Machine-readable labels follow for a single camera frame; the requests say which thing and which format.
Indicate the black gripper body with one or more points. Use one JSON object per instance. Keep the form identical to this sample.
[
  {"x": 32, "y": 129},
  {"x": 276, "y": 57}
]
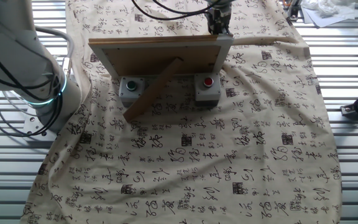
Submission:
[{"x": 218, "y": 17}]

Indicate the grey push-button box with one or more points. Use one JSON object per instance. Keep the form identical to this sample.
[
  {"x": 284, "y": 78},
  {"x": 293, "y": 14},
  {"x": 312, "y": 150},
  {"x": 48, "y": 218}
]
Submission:
[{"x": 207, "y": 90}]

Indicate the grey green-button box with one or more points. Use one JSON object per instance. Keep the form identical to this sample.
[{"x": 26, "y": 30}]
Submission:
[{"x": 130, "y": 91}]

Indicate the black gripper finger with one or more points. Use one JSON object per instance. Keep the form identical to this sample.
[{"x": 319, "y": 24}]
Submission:
[
  {"x": 225, "y": 30},
  {"x": 213, "y": 30}
]

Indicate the white paper sheet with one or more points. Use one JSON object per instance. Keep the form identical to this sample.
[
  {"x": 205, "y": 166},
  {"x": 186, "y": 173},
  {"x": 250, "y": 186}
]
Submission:
[{"x": 346, "y": 15}]

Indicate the crumpled white tissue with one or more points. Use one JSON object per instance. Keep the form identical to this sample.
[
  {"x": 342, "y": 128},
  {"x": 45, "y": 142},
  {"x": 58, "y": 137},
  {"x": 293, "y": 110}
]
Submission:
[{"x": 325, "y": 7}]

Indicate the wooden picture frame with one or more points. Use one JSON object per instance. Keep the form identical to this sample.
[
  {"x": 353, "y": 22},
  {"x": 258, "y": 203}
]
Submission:
[{"x": 154, "y": 56}]

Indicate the beige calligraphy print cloth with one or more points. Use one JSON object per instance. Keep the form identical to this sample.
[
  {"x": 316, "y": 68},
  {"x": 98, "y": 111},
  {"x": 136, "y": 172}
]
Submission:
[{"x": 197, "y": 161}]

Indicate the silver base mounting plate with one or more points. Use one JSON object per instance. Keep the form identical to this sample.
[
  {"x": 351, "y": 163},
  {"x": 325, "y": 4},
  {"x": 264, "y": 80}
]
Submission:
[{"x": 31, "y": 126}]

